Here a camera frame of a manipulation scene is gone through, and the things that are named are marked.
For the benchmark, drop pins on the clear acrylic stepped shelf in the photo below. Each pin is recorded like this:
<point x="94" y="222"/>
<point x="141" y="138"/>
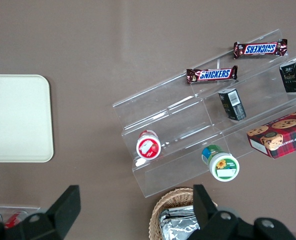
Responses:
<point x="178" y="117"/>

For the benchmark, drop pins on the brown Snickers bar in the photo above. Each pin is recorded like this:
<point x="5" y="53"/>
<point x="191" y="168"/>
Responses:
<point x="260" y="48"/>
<point x="214" y="74"/>

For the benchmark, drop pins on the cream plastic tray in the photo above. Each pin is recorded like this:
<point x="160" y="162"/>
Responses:
<point x="18" y="117"/>

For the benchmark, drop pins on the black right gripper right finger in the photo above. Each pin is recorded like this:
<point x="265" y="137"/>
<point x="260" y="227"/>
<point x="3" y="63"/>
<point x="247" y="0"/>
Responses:
<point x="220" y="225"/>

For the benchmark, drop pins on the small black carton box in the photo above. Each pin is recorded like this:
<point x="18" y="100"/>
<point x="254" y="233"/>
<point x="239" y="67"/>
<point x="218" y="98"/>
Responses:
<point x="231" y="104"/>
<point x="294" y="77"/>

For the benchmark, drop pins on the green lid sunflower cup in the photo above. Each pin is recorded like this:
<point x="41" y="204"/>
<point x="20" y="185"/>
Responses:
<point x="224" y="167"/>

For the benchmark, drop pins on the tan wicker basket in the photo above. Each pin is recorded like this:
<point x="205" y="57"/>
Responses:
<point x="173" y="197"/>

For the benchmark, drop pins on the clear acrylic bottle rack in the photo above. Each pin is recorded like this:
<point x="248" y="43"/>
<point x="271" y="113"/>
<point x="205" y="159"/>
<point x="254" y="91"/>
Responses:
<point x="25" y="208"/>

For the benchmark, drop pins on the silver foil packet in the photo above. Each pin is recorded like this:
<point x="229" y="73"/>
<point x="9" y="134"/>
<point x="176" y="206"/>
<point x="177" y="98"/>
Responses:
<point x="180" y="226"/>
<point x="175" y="210"/>

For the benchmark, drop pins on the red lid yogurt cup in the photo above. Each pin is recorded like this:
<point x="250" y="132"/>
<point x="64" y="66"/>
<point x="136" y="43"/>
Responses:
<point x="148" y="147"/>

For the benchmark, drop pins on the red tartan cookie box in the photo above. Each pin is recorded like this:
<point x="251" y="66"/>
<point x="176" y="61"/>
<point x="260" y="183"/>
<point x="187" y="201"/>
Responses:
<point x="278" y="137"/>

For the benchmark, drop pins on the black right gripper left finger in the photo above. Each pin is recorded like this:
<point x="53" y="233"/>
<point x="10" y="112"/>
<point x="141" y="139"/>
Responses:
<point x="63" y="212"/>

